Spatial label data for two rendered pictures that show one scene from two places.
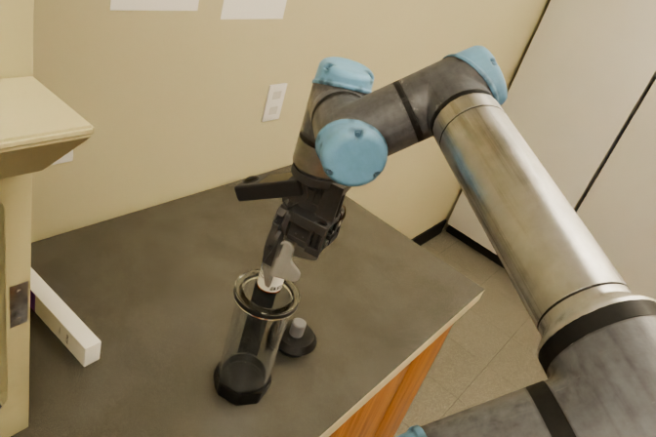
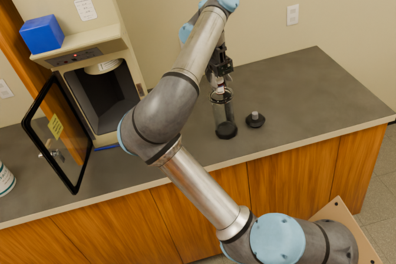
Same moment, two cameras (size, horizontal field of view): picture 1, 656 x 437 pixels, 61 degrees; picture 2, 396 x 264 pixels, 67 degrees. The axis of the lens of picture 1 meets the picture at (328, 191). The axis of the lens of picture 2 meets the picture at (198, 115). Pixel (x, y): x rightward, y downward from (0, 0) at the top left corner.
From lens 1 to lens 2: 0.75 m
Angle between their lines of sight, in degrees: 46
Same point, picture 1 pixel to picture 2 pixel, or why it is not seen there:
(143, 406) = (190, 132)
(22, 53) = (115, 17)
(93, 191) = not seen: hidden behind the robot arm
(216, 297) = (236, 102)
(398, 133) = not seen: hidden behind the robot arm
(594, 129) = not seen: outside the picture
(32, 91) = (115, 27)
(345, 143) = (181, 32)
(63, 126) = (112, 35)
